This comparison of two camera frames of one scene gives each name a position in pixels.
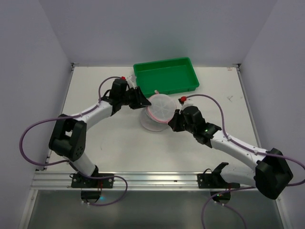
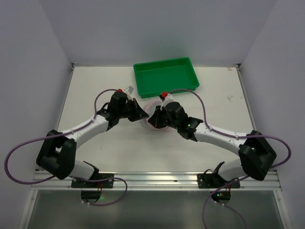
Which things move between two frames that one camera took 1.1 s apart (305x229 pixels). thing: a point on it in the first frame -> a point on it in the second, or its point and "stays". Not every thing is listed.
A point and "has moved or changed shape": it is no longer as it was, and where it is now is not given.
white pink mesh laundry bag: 162,110 has moved or changed shape
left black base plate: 84,182 stays
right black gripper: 180,119 -> 160,117
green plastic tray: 166,77 stays
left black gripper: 136,97 -> 134,109
